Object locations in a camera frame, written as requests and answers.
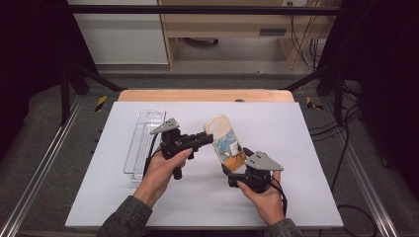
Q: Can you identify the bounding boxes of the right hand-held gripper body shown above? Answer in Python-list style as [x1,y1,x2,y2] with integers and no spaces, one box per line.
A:
[226,151,285,195]

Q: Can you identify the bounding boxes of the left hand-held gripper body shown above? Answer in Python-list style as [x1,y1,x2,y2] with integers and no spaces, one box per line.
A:
[149,118,199,181]

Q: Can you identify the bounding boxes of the beige printed phone case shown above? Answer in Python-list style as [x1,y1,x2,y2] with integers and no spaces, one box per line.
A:
[203,114,248,173]

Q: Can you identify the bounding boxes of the person's left hand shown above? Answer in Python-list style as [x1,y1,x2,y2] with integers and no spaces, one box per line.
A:
[132,147,194,209]

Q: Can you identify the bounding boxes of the person's right hand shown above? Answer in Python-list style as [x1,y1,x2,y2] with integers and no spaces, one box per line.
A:
[236,170,287,226]

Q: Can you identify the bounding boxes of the clear plastic packaging tray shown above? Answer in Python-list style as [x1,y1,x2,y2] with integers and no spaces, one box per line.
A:
[123,109,167,184]

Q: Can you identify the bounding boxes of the wooden table board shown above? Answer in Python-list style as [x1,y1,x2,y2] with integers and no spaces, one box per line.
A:
[118,88,295,103]

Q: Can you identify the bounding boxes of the yellow black tape marker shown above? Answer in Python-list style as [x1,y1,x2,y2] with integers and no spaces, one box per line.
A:
[305,96,325,112]
[94,95,109,113]

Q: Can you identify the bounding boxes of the black metal stand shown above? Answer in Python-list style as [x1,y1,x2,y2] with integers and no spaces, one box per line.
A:
[59,60,126,126]
[282,62,348,123]

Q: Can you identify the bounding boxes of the white cabinet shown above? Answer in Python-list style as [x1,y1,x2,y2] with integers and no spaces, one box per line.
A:
[67,0,169,65]

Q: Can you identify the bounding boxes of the light wooden desk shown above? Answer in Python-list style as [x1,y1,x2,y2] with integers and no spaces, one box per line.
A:
[157,0,344,71]

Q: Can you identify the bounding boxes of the black curtain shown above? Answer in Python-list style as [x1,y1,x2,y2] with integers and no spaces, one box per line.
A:
[0,0,98,162]
[317,0,419,192]

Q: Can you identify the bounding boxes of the right hand-held gripper cable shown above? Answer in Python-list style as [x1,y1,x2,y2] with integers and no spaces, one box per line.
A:
[270,176,289,217]

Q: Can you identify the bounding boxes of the black floor cables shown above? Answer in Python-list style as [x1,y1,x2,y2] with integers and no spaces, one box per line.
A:
[308,82,364,186]

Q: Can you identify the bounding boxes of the aluminium rail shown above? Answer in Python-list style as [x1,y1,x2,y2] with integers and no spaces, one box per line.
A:
[320,97,400,237]
[0,95,84,237]

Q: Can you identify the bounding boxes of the looped black cable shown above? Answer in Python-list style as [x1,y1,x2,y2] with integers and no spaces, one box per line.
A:
[335,204,378,237]

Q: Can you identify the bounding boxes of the bundle of hanging black cables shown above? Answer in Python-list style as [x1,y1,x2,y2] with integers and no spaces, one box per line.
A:
[289,3,328,71]

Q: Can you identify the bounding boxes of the black horizontal frame bar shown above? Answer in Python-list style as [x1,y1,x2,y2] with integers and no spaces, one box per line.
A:
[65,4,344,16]

